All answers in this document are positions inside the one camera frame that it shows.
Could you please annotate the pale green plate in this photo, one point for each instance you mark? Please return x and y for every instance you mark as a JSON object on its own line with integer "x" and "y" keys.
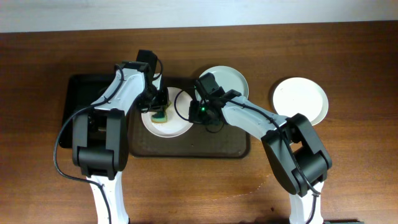
{"x": 229, "y": 79}

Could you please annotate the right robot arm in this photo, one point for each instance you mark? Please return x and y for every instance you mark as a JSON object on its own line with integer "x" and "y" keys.
{"x": 297, "y": 156}

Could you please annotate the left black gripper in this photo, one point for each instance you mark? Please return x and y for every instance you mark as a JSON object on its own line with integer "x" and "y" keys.
{"x": 160, "y": 104}

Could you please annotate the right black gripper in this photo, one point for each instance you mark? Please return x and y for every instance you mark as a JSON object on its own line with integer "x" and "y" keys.
{"x": 195, "y": 112}

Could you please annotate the green yellow sponge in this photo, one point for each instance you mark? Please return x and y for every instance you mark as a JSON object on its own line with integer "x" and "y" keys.
{"x": 161, "y": 116}

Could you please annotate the white plate front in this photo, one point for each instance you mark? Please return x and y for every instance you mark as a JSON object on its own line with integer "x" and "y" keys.
{"x": 300, "y": 95}

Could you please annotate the brown serving tray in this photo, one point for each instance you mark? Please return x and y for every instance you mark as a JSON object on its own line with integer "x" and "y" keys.
{"x": 222, "y": 142}

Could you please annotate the white plate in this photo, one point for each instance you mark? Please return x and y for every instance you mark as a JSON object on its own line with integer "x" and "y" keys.
{"x": 300, "y": 95}
{"x": 175, "y": 125}

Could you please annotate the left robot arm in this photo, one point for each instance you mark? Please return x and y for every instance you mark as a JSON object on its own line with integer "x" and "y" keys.
{"x": 102, "y": 164}

